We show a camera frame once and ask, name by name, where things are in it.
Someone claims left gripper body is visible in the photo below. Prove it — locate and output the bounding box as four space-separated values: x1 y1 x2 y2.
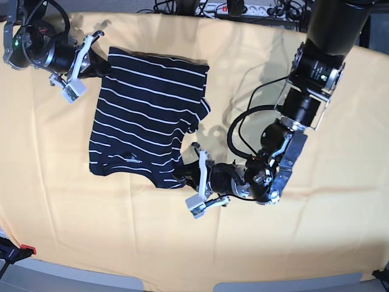
207 163 251 198

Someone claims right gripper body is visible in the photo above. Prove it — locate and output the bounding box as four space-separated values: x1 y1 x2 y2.
45 41 84 74

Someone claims navy white striped T-shirt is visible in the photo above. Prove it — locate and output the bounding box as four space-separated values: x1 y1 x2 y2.
89 47 211 189

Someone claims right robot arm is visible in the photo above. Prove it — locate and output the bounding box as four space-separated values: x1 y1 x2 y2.
3 1 111 87

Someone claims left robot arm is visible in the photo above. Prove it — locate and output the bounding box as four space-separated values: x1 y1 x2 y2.
173 1 374 217

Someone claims white power strip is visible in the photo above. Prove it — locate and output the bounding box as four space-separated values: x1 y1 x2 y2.
196 2 275 18

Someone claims black clamp right corner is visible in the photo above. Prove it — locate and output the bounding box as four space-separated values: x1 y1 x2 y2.
372 268 389 291

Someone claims blue red clamp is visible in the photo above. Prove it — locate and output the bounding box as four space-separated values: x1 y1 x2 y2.
1 237 36 264

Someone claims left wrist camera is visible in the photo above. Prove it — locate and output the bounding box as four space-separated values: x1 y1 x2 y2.
185 195 207 219

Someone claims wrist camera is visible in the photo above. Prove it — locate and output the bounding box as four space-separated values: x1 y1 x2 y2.
185 195 207 219
61 78 87 104

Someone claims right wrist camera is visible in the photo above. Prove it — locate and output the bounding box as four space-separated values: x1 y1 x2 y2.
61 78 87 104

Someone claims black camera stand pole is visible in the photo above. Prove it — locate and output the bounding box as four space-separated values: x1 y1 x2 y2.
175 0 200 16

